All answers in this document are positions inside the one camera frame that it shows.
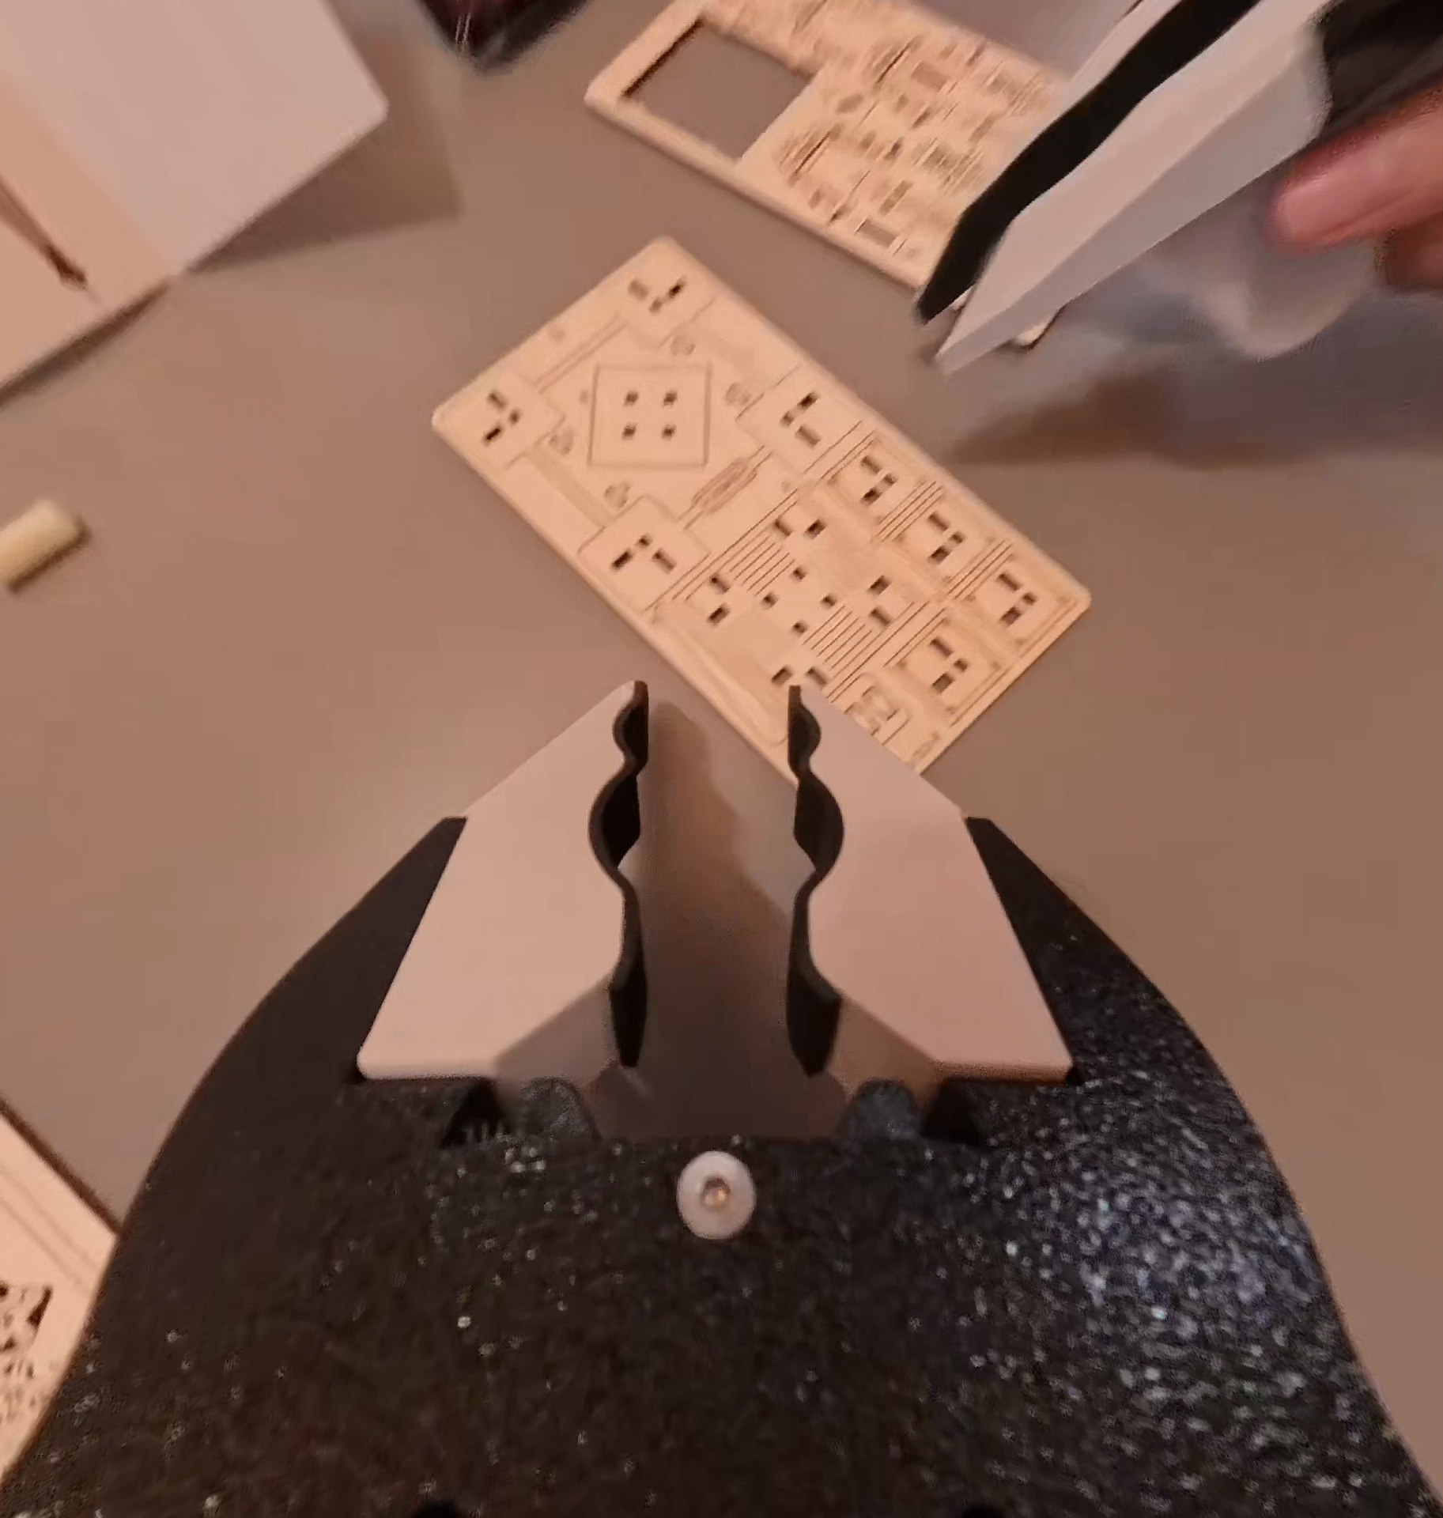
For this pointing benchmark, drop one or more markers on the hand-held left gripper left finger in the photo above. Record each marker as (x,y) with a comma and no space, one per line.
(509,949)

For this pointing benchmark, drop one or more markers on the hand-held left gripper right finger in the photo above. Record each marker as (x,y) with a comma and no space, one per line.
(923,949)

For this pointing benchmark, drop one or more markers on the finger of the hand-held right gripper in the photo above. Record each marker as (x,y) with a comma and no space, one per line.
(1161,179)
(1107,49)

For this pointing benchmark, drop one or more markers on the wooden puzzle sheet square holes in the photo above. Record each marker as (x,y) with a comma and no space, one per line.
(592,522)

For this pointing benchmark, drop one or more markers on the lace-pattern wooden puzzle sheet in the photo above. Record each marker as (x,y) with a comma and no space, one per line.
(11,1210)

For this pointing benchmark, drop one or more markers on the person's right hand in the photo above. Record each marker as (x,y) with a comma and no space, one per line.
(1387,202)

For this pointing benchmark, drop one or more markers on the wooden puzzle sheet rectangular cut-out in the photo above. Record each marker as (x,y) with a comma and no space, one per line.
(912,143)

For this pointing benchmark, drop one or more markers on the small cream cylinder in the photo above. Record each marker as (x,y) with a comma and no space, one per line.
(22,545)

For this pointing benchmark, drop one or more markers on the folded paper instruction sheet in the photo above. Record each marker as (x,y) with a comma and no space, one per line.
(201,120)

